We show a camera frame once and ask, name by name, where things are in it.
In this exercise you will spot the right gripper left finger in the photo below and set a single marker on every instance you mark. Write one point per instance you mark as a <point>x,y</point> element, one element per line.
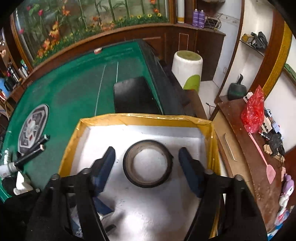
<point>66,209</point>

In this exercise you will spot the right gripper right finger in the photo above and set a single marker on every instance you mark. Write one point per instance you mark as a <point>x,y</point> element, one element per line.
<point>227,209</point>

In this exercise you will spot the long black art marker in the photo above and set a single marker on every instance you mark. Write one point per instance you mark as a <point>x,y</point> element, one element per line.
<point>28,157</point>

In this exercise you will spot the black tape roll tan core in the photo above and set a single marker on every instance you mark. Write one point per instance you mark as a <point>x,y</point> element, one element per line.
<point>147,164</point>

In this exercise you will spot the black round cap holder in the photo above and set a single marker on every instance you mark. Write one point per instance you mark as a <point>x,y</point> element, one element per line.
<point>9,183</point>

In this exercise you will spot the white paint marker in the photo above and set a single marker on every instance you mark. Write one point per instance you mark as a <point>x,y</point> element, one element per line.
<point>8,169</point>

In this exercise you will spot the white plush toy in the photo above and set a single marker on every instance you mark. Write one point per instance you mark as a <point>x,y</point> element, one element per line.
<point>287,190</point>

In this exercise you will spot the pink fly swatter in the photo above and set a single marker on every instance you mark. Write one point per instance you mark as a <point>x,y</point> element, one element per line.
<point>270,172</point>

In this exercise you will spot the wooden side cabinet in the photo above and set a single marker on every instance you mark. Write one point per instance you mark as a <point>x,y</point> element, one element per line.
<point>240,156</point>

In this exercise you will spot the white tray with yellow rim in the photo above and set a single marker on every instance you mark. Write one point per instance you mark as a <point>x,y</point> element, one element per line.
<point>146,190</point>

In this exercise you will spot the round table control panel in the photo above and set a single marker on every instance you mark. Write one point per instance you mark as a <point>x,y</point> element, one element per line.
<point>32,128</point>

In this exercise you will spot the red plastic bag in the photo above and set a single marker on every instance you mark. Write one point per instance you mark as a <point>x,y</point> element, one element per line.
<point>252,115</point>

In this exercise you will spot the black kettle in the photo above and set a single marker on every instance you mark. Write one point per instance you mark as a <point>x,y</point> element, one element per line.
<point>237,90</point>

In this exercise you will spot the white green stool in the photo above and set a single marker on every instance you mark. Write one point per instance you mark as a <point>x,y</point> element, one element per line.
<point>187,69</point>

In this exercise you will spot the flower mural panel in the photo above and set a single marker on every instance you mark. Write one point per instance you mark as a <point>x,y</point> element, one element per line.
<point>47,27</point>

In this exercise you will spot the purple spray can left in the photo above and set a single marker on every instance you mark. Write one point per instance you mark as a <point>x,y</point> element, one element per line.
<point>195,18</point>

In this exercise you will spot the purple spray can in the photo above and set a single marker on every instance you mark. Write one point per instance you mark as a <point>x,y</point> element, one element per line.
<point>195,18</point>
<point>201,19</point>

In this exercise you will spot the purple spray can right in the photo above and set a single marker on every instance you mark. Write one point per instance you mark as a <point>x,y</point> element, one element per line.
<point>201,19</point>

